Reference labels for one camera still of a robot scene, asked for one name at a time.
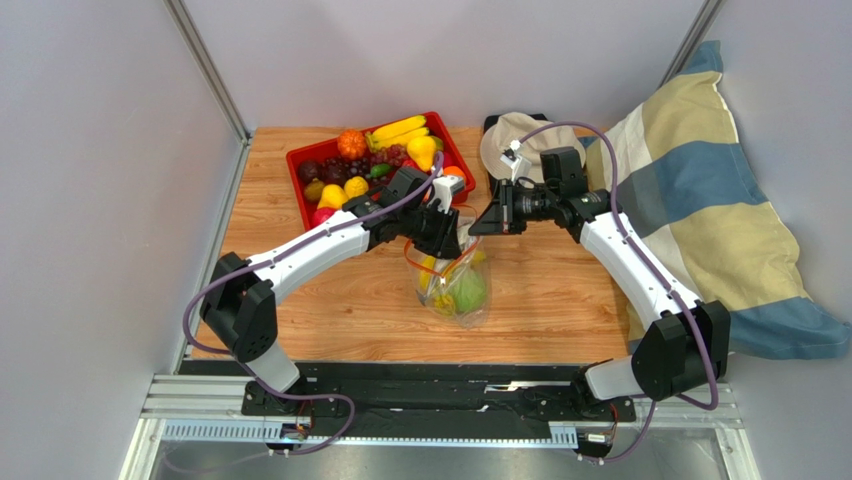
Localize red plastic tray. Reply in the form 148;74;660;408
286;111;477;231

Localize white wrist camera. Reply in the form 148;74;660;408
500;140;532;182
427;175;465;214

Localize clear zip top bag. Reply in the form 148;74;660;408
404;205;491;329

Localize yellow pear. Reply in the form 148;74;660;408
406;136;438;172

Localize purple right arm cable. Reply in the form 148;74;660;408
515;121;721;465

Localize red apple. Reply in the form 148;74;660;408
312;207;337;227

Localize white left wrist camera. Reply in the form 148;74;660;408
427;175;465;214

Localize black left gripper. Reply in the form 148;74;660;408
399;201;462;262

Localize yellow banana in tray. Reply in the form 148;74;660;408
365;114;427;149

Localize striped pillow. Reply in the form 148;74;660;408
582;41;851;360

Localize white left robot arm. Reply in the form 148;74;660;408
188;167;464;393

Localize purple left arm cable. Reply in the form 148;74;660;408
181;150;446;461

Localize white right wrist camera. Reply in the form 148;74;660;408
500;140;532;182

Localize black object under hat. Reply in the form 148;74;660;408
483;113;548;132

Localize orange pumpkin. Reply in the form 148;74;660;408
336;129;369;161

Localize beige bucket hat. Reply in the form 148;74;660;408
479;112;586;183

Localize yellow lemon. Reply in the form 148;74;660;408
343;176;370;199

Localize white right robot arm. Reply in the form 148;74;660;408
470;142;731;409

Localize brown kiwi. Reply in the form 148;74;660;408
302;179;325;204

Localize green cabbage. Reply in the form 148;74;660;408
449;269;488;314

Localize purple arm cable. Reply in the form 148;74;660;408
515;121;721;465
181;150;446;461

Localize dark purple mangosteen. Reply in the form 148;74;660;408
297;159;324;185

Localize orange fruit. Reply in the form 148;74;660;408
443;166;467;182

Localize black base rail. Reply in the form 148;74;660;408
239;359;637;444

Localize dark purple grapes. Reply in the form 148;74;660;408
319;145;410;186

